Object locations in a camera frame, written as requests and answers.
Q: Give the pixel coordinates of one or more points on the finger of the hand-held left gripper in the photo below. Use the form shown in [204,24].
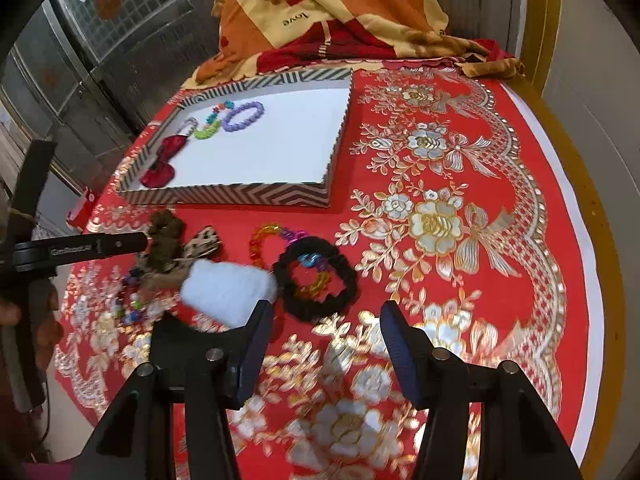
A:
[90,246]

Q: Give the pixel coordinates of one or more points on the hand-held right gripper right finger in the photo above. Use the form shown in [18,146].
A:
[400,350]

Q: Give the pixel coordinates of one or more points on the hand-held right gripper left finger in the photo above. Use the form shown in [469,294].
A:
[255,340]

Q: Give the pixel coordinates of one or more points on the white fluffy scrunchie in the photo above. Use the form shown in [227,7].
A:
[227,292]

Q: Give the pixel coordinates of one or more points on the brown scrunchie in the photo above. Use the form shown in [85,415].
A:
[162,240]

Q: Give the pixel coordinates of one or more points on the red sheer hair bow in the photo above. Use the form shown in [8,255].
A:
[157,160]

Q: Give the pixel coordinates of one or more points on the striped shallow cardboard box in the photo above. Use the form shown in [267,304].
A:
[280,140]

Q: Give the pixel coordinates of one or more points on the person's left hand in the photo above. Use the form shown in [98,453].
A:
[48,330]

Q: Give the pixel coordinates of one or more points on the black scrunchie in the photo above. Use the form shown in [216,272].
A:
[345,285]

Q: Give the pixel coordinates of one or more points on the red floral tablecloth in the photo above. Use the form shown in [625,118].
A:
[400,260]

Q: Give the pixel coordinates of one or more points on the leopard print hair bow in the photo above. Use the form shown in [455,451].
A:
[202,247]

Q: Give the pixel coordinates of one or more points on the glass block window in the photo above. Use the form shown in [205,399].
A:
[125,5]

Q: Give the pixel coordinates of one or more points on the orange patterned blanket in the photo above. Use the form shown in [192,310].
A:
[280,10]

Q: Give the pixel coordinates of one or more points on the yellow wooden door frame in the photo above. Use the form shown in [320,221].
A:
[542,25]

